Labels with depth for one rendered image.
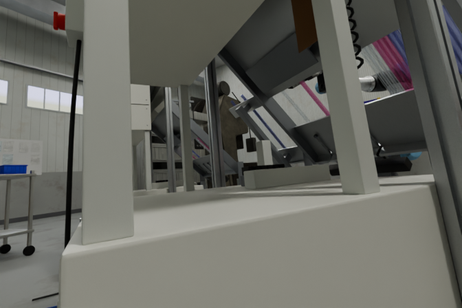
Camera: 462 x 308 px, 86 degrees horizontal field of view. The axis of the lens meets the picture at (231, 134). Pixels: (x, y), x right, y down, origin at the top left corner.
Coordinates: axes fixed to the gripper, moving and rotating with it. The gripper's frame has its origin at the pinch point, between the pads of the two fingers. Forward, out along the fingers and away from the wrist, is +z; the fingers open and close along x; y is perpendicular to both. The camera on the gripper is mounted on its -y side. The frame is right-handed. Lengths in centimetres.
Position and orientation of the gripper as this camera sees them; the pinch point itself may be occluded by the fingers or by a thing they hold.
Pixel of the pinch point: (300, 84)
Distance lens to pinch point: 116.6
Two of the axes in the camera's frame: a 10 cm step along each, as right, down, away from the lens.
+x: 4.6, -1.9, -8.7
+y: -5.0, -8.6, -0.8
